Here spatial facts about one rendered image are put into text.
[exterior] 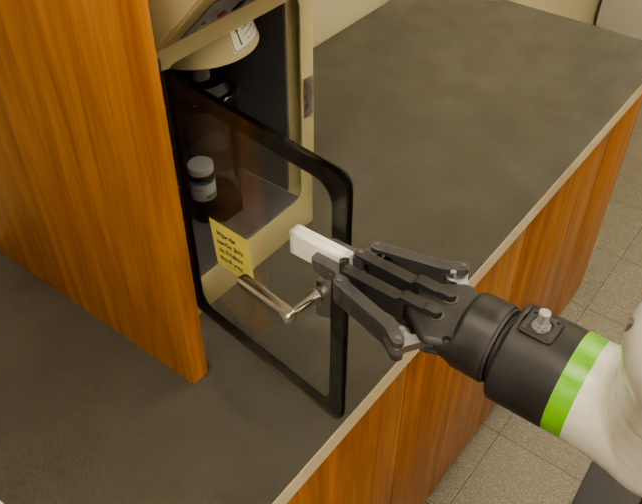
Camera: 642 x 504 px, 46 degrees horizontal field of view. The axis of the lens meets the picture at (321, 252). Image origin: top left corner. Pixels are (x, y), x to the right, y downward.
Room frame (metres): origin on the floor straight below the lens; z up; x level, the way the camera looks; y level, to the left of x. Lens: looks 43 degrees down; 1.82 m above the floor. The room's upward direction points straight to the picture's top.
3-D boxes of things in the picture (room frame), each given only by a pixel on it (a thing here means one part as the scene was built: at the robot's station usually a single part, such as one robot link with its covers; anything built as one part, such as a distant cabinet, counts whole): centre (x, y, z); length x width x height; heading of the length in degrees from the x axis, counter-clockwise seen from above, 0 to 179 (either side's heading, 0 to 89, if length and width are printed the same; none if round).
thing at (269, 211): (0.67, 0.08, 1.19); 0.30 x 0.01 x 0.40; 45
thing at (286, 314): (0.60, 0.05, 1.20); 0.10 x 0.05 x 0.03; 45
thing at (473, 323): (0.46, -0.12, 1.31); 0.09 x 0.08 x 0.07; 52
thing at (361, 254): (0.51, -0.08, 1.31); 0.11 x 0.01 x 0.04; 51
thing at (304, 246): (0.55, 0.00, 1.31); 0.07 x 0.01 x 0.03; 53
